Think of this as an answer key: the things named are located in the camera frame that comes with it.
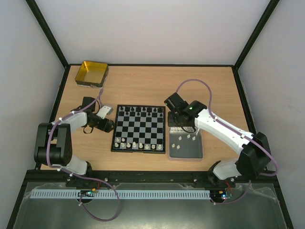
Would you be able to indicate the light blue slotted cable duct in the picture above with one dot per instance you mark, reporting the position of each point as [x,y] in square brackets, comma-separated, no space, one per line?
[121,194]

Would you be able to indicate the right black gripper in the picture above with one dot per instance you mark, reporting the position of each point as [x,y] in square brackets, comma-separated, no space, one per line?
[175,118]

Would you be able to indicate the black and white chessboard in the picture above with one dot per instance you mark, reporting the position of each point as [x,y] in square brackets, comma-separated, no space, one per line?
[139,128]

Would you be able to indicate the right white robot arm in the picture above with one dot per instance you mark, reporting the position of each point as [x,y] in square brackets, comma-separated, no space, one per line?
[252,149]

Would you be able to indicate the grey tray of chess pieces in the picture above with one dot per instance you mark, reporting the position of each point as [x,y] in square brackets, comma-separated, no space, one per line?
[185,143]

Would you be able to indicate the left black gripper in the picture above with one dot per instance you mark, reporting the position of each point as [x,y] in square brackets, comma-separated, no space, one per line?
[106,127]

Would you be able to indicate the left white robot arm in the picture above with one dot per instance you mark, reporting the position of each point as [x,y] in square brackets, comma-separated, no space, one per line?
[53,145]

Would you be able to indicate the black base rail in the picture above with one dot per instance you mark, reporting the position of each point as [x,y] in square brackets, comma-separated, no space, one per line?
[194,179]

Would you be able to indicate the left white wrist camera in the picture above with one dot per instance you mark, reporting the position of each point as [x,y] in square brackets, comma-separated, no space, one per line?
[104,111]

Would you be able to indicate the yellow square metal tin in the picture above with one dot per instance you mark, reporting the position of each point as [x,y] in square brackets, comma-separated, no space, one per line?
[92,74]

